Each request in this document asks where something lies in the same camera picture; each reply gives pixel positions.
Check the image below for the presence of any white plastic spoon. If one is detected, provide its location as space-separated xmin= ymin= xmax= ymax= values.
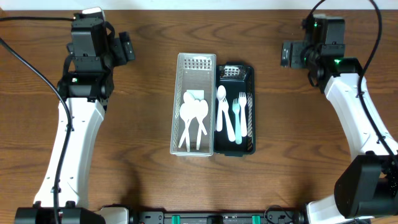
xmin=196 ymin=100 xmax=208 ymax=150
xmin=177 ymin=100 xmax=201 ymax=149
xmin=216 ymin=85 xmax=226 ymax=132

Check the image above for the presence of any white plastic utensil handle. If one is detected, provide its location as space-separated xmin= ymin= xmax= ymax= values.
xmin=183 ymin=91 xmax=207 ymax=135
xmin=178 ymin=103 xmax=192 ymax=152

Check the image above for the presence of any white plastic fork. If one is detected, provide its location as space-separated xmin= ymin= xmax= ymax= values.
xmin=239 ymin=92 xmax=248 ymax=137
xmin=221 ymin=98 xmax=236 ymax=142

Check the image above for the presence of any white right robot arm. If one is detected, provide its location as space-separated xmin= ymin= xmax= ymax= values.
xmin=281 ymin=41 xmax=397 ymax=223

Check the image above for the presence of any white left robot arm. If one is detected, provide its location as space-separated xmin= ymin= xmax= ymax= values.
xmin=14 ymin=31 xmax=137 ymax=223

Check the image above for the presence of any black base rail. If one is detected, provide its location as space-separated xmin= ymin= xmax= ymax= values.
xmin=93 ymin=203 xmax=373 ymax=224

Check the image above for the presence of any clear perforated plastic basket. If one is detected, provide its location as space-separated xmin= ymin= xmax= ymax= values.
xmin=170 ymin=53 xmax=216 ymax=157

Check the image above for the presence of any pale green plastic fork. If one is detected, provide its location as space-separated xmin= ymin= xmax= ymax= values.
xmin=233 ymin=98 xmax=243 ymax=144

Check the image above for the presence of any black perforated plastic basket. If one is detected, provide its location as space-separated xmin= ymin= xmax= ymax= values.
xmin=214 ymin=62 xmax=256 ymax=157

